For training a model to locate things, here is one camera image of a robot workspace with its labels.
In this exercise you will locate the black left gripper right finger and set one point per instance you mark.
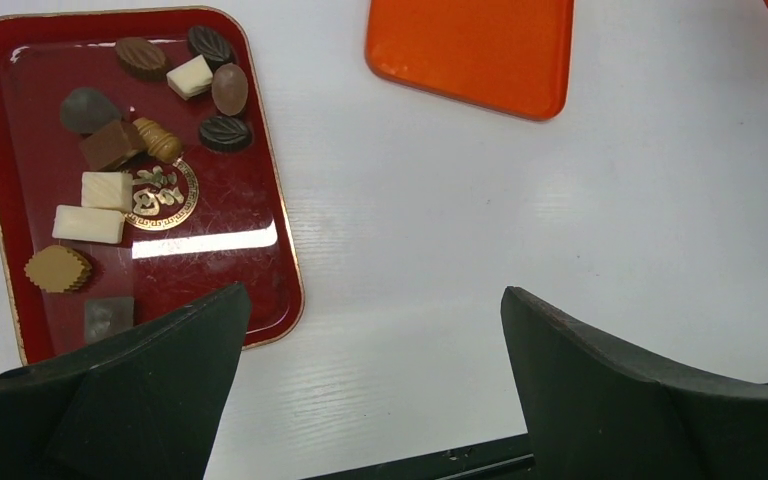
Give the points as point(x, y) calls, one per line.
point(599, 407)

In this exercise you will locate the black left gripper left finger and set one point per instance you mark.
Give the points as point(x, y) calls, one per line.
point(142, 404)

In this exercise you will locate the dark square chocolate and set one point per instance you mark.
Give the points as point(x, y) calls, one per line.
point(105, 317)

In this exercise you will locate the gold cup chocolate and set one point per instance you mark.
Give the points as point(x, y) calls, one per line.
point(58, 269)

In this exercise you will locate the white chocolate block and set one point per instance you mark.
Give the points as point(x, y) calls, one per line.
point(88, 224)

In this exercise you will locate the white ridged square chocolate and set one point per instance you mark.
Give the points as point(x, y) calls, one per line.
point(107, 190)

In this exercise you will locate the red chocolate tray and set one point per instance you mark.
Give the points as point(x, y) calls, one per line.
point(208, 220)

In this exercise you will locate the golden ridged chocolate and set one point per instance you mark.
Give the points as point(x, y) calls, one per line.
point(160, 143)

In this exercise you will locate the brown cube chocolate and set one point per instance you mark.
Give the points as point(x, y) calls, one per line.
point(112, 146)

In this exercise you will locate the grey teardrop chocolate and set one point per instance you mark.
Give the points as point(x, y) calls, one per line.
point(86, 110)

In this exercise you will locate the brown smooth oval chocolate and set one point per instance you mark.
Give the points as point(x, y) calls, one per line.
point(230, 89)

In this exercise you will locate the brown oval ridged chocolate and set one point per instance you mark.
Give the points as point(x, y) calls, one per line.
point(142, 59)

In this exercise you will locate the dark ridged leaf chocolate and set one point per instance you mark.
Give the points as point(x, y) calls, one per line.
point(211, 45)

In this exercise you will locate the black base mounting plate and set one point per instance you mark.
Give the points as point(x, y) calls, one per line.
point(506, 458)

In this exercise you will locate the orange box lid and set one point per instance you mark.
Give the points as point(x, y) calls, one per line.
point(510, 56)

